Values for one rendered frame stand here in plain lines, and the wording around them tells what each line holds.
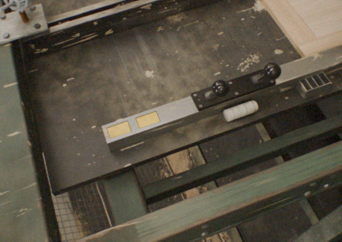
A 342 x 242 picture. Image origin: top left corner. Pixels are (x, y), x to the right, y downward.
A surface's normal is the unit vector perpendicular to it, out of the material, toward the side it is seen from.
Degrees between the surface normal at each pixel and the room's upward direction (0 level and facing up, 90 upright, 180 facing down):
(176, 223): 59
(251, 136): 0
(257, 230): 0
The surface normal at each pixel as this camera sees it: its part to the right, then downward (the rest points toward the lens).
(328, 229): -0.84, 0.00
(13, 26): -0.07, -0.55
